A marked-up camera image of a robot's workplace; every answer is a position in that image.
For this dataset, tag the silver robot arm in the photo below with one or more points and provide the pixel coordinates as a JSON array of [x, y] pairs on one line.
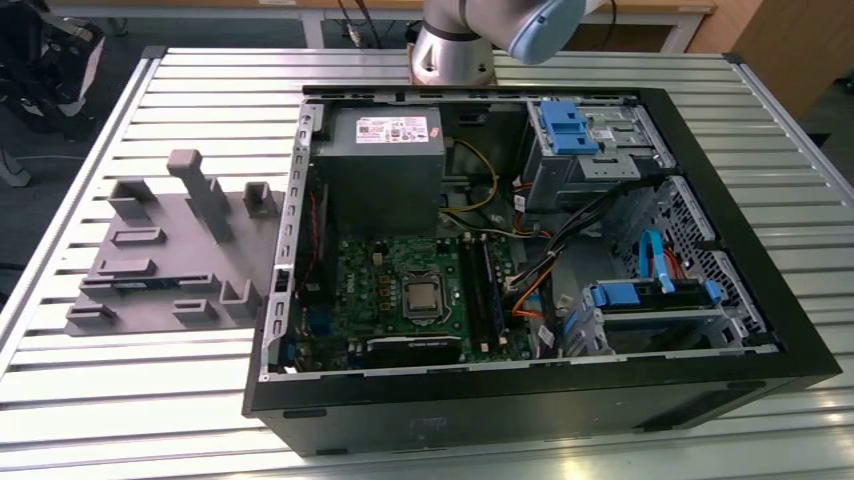
[[453, 55]]

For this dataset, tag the black RAM slot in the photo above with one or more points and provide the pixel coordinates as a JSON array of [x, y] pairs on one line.
[[472, 295]]

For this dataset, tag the white stand foot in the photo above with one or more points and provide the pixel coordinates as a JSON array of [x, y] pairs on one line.
[[13, 172]]

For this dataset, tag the grey parts rack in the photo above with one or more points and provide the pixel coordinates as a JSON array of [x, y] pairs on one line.
[[166, 240]]

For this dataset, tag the grey power supply unit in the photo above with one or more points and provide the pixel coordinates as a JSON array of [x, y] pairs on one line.
[[380, 185]]

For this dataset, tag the green motherboard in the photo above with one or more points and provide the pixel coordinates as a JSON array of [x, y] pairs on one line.
[[373, 270]]

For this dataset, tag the silver CPU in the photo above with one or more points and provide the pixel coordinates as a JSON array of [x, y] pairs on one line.
[[421, 296]]

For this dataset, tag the CPU socket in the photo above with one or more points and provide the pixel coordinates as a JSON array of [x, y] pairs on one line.
[[423, 320]]

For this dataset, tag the black graphics card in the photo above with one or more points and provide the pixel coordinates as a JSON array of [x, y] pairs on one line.
[[413, 350]]

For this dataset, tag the blue disk carrier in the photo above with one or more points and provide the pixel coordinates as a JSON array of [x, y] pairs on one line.
[[616, 296], [563, 132]]

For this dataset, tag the grey metal drive cage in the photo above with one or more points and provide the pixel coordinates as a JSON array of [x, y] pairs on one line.
[[607, 167], [667, 316]]

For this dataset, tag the black PC case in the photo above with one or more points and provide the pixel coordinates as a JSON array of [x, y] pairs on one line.
[[467, 415]]

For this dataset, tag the white framed wooden desk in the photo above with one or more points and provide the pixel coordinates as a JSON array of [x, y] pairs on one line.
[[682, 30]]

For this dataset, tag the brown wooden cabinet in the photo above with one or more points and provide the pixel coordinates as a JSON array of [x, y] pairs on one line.
[[787, 50]]

